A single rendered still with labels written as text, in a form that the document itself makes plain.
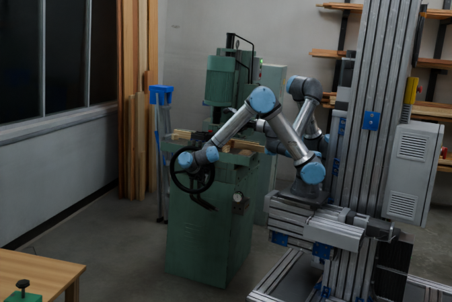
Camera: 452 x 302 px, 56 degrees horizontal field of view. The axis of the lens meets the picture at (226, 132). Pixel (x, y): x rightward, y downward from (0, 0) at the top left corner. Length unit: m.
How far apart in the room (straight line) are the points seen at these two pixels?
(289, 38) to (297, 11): 0.30
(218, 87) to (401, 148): 1.12
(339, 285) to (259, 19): 3.33
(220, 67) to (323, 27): 2.54
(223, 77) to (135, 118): 1.59
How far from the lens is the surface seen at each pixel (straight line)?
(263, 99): 1.94
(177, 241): 2.89
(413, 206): 2.26
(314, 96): 2.40
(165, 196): 3.65
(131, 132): 4.01
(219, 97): 2.62
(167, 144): 2.71
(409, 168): 2.22
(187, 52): 5.22
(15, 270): 2.08
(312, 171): 2.02
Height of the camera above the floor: 1.54
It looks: 12 degrees down
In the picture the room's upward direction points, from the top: 5 degrees clockwise
